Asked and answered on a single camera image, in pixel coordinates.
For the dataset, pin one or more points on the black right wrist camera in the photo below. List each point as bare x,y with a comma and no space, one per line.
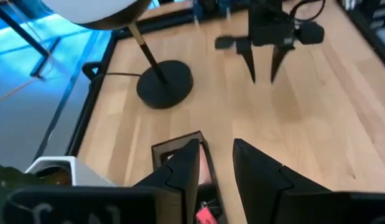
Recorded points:
310,32

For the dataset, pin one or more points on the black desk organizer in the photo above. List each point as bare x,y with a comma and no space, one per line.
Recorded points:
211,194

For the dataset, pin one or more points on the white hexagonal plant pot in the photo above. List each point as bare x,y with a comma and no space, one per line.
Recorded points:
83,174

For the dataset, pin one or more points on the white globe table lamp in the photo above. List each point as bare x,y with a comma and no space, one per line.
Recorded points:
164,84

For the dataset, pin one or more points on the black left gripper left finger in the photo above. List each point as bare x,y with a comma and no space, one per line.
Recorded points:
183,174

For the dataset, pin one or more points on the green cactus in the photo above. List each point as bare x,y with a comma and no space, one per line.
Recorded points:
8,177

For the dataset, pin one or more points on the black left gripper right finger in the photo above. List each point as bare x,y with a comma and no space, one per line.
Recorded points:
257,180

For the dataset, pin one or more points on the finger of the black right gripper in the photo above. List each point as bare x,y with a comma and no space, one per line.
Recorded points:
276,59
249,62

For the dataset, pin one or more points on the black stand pole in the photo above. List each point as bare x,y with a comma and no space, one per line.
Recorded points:
21,31

